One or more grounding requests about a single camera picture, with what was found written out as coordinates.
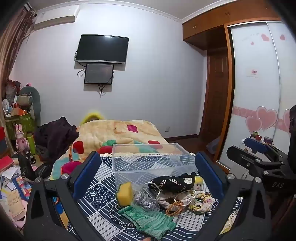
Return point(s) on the yellow plush toy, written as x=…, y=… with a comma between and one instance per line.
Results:
x=91, y=116

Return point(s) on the green knit cloth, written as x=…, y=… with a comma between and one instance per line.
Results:
x=148, y=220

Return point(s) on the pink rabbit figure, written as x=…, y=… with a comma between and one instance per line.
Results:
x=21, y=140

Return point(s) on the white air conditioner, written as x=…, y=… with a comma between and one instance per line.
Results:
x=54, y=19

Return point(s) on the floral fabric scrunchie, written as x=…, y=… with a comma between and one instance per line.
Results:
x=203, y=204

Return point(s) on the red small container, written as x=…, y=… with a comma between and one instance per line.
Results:
x=259, y=138

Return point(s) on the clear plastic bag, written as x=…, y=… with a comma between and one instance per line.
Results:
x=145, y=200

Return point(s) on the black camera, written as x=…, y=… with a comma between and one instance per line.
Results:
x=29, y=155

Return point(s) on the patterned navy bedsheet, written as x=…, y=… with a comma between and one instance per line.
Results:
x=101, y=192

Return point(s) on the green-lidded jar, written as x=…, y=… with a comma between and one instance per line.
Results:
x=254, y=134

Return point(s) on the small yellow-haired doll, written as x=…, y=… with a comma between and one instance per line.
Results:
x=198, y=183

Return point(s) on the dark clothing pile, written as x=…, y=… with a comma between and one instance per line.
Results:
x=55, y=136

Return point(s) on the white wall socket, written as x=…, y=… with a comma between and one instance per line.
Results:
x=167, y=128

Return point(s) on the brown striped curtain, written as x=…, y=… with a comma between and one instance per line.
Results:
x=12, y=44

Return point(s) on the clear plastic storage box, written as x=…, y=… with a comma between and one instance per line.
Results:
x=148, y=162

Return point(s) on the yellow green sponge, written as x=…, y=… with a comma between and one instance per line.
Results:
x=124, y=193

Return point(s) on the green cylinder bottle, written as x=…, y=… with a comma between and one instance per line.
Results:
x=31, y=143

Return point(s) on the wall-mounted black television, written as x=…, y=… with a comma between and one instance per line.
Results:
x=101, y=48

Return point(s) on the green cardboard box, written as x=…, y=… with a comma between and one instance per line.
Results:
x=19, y=124

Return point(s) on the brown wooden door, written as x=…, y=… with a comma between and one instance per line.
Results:
x=217, y=97

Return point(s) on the wooden wardrobe with sliding doors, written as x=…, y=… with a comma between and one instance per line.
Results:
x=252, y=76

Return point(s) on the pile of papers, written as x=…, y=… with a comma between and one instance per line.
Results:
x=12, y=197

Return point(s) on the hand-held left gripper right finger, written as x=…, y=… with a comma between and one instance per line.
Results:
x=208, y=172

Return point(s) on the red book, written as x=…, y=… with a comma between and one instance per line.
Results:
x=6, y=163

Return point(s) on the colourful printed blanket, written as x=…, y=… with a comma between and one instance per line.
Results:
x=108, y=132

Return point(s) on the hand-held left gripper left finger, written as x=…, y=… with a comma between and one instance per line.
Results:
x=89, y=168

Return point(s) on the purple jar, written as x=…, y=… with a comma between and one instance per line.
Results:
x=268, y=139

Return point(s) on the small black wall monitor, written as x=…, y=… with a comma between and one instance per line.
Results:
x=99, y=73

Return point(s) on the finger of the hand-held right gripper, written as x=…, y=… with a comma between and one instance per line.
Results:
x=256, y=143
x=245, y=160

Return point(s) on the grey plush toy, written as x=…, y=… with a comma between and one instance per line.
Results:
x=27, y=98

